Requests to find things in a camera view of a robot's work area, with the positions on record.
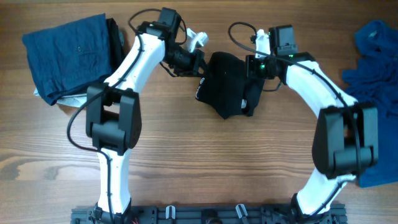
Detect blue polo shirt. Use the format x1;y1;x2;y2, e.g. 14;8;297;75
342;20;397;188

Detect black polo shirt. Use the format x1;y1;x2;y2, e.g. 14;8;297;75
195;52;265;119

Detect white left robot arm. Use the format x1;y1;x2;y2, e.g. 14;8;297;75
86;22;209;220

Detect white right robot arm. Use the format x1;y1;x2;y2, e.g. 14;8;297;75
246;26;379;220

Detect folded blue denim shorts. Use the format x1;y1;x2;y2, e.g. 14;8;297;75
22;14;112;106

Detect folded dark green garment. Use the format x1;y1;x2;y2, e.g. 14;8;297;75
106;18;126;72

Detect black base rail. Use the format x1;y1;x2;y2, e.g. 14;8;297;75
70;204;348;224

